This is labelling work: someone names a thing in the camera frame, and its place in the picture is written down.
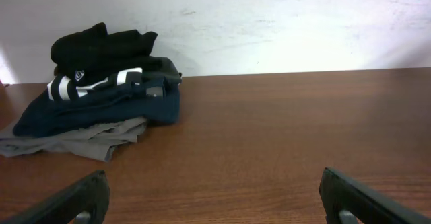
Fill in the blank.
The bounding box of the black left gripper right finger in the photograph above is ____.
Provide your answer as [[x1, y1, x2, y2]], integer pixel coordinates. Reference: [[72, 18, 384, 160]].
[[319, 167, 430, 224]]

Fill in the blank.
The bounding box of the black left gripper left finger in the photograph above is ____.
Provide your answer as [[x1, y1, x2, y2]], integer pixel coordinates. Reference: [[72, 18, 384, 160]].
[[3, 170, 110, 224]]

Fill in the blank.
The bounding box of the grey folded garment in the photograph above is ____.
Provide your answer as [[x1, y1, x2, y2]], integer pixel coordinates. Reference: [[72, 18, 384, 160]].
[[1, 117, 147, 161]]

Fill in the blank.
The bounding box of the navy white striped folded garment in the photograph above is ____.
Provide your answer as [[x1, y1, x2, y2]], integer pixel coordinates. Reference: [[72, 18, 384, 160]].
[[13, 68, 182, 137]]

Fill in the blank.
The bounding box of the black folded garment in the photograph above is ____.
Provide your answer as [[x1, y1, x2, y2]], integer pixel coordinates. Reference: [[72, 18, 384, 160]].
[[51, 22, 178, 86]]

